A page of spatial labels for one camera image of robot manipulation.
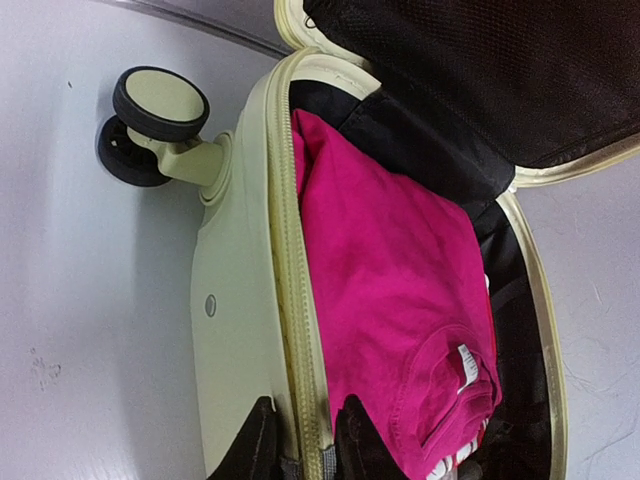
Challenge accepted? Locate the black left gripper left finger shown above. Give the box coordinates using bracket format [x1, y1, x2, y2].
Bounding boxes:
[209, 396, 278, 480]

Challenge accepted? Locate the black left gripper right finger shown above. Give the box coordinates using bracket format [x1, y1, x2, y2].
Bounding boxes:
[335, 395, 395, 480]

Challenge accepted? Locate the magenta t-shirt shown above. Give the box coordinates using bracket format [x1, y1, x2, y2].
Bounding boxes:
[292, 110, 502, 479]

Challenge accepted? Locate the pale yellow hard-shell suitcase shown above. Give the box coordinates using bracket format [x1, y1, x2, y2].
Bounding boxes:
[97, 1, 639, 479]

